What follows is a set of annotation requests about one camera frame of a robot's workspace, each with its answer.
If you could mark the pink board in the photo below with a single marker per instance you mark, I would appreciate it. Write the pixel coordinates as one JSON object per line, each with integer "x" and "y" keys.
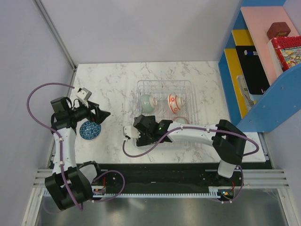
{"x": 258, "y": 21}

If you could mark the clear wire dish rack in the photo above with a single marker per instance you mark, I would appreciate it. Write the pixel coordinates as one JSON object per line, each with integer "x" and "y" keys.
{"x": 161, "y": 89}

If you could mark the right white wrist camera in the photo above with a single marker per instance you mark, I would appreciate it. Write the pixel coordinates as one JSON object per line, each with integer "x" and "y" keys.
{"x": 131, "y": 132}

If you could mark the green glass bowl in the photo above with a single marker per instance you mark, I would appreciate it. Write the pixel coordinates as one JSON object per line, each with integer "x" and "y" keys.
{"x": 148, "y": 103}

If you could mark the blue triangle patterned bowl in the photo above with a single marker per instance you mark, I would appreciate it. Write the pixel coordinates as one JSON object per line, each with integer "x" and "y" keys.
{"x": 90, "y": 130}

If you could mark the white cable duct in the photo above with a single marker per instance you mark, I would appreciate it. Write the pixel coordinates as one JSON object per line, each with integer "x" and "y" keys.
{"x": 100, "y": 192}

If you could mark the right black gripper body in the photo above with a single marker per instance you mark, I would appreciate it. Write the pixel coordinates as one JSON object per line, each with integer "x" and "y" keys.
{"x": 143, "y": 141}

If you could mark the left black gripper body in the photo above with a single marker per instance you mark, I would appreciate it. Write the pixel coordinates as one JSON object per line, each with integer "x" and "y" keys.
{"x": 88, "y": 115}

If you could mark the leaf patterned bowl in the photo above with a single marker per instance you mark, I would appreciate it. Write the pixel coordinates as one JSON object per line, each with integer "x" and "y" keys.
{"x": 181, "y": 120}

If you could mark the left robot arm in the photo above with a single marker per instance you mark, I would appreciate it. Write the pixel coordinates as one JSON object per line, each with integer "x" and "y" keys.
{"x": 70, "y": 185}

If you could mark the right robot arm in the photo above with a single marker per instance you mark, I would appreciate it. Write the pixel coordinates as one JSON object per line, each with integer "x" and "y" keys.
{"x": 227, "y": 140}

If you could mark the yellow black panel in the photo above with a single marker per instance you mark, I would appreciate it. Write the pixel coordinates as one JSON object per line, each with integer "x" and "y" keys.
{"x": 238, "y": 37}

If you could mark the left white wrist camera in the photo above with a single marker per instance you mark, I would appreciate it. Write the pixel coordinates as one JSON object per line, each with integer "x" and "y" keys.
{"x": 83, "y": 95}

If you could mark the red game box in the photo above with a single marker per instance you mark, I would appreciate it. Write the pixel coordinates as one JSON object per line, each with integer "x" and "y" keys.
{"x": 288, "y": 51}

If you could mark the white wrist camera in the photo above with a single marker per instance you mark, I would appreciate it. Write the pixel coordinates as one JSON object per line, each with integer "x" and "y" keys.
{"x": 131, "y": 132}
{"x": 83, "y": 95}

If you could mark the blue shelf unit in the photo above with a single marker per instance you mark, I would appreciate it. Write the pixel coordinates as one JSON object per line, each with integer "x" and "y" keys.
{"x": 282, "y": 99}

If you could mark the orange patterned bowl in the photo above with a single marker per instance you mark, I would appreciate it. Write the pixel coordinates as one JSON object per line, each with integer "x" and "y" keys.
{"x": 175, "y": 103}

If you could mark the dark red box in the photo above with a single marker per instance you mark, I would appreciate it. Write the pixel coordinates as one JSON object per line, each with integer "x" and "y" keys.
{"x": 278, "y": 29}

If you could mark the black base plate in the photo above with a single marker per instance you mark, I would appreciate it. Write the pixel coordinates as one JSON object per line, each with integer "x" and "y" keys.
{"x": 161, "y": 178}

